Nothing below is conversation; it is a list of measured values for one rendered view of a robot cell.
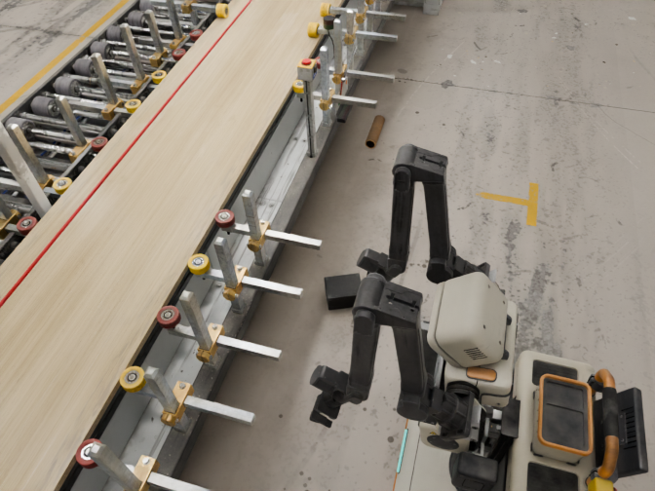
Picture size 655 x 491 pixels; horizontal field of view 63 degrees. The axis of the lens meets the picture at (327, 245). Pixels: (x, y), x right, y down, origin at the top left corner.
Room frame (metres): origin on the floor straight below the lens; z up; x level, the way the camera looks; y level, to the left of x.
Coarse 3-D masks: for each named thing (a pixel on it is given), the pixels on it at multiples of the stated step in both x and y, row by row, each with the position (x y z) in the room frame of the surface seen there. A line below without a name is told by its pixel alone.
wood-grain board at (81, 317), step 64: (256, 0) 3.47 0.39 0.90; (320, 0) 3.43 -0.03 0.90; (192, 64) 2.72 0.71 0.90; (256, 64) 2.69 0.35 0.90; (128, 128) 2.17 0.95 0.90; (192, 128) 2.14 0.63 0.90; (256, 128) 2.12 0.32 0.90; (64, 192) 1.72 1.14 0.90; (128, 192) 1.70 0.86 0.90; (192, 192) 1.68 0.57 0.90; (64, 256) 1.35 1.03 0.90; (128, 256) 1.34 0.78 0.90; (0, 320) 1.07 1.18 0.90; (64, 320) 1.06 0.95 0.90; (128, 320) 1.04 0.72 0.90; (0, 384) 0.82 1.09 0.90; (64, 384) 0.81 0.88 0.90; (0, 448) 0.60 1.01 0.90; (64, 448) 0.59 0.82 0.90
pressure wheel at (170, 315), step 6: (168, 306) 1.09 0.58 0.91; (162, 312) 1.07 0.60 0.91; (168, 312) 1.06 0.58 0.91; (174, 312) 1.06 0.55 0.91; (162, 318) 1.04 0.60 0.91; (168, 318) 1.04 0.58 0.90; (174, 318) 1.04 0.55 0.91; (180, 318) 1.05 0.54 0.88; (162, 324) 1.02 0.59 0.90; (168, 324) 1.01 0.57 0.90; (174, 324) 1.02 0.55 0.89
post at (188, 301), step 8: (184, 296) 0.96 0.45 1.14; (192, 296) 0.97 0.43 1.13; (184, 304) 0.95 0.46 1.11; (192, 304) 0.95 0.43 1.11; (184, 312) 0.96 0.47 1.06; (192, 312) 0.95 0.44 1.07; (200, 312) 0.97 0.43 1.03; (192, 320) 0.95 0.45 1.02; (200, 320) 0.96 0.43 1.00; (192, 328) 0.96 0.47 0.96; (200, 328) 0.95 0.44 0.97; (200, 336) 0.95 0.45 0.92; (208, 336) 0.97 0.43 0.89; (200, 344) 0.95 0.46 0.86; (208, 344) 0.95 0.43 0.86; (216, 360) 0.96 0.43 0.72
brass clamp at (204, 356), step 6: (210, 324) 1.05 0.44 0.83; (216, 324) 1.05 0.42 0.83; (210, 330) 1.03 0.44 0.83; (216, 330) 1.02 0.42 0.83; (222, 330) 1.04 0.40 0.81; (216, 336) 1.00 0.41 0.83; (198, 348) 0.96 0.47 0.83; (210, 348) 0.95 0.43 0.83; (216, 348) 0.98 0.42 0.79; (198, 354) 0.93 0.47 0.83; (204, 354) 0.93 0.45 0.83; (210, 354) 0.94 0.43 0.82; (204, 360) 0.92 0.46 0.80
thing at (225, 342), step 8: (176, 328) 1.05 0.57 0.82; (184, 328) 1.05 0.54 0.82; (184, 336) 1.03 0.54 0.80; (192, 336) 1.01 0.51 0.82; (224, 336) 1.00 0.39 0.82; (224, 344) 0.97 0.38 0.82; (232, 344) 0.97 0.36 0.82; (240, 344) 0.97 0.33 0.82; (248, 344) 0.97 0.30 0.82; (248, 352) 0.95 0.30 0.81; (256, 352) 0.94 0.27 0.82; (264, 352) 0.93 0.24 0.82; (272, 352) 0.93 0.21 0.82; (280, 352) 0.93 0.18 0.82
